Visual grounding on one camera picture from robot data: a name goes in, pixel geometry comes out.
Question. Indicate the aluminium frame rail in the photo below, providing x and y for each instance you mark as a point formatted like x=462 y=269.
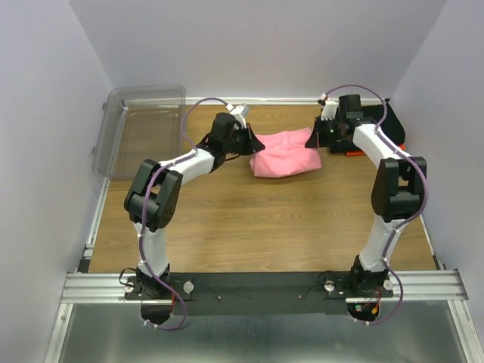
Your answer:
x=231 y=221

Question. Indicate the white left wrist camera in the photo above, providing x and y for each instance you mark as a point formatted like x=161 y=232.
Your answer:
x=239 y=112

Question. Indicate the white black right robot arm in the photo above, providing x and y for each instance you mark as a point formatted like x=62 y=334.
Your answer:
x=399 y=194

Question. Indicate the folded black t shirt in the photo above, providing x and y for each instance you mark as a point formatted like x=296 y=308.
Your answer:
x=391 y=127

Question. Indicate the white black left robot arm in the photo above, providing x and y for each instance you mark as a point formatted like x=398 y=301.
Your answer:
x=153 y=196

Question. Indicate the folded orange t shirt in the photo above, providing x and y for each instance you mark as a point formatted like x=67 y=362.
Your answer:
x=356 y=153

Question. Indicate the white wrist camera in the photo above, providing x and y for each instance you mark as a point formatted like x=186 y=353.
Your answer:
x=328 y=106
x=239 y=112

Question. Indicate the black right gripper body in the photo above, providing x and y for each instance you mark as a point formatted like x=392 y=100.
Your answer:
x=330 y=132

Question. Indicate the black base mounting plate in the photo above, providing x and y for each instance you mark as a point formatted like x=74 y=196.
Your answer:
x=254 y=293

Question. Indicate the pink t shirt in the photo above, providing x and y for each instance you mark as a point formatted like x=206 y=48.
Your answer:
x=285 y=154

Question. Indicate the clear plastic bin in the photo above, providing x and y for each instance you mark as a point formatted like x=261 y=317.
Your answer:
x=139 y=123

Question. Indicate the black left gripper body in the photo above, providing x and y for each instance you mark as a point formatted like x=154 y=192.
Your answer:
x=238 y=143

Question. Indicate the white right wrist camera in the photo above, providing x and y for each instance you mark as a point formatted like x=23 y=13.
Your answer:
x=328 y=106

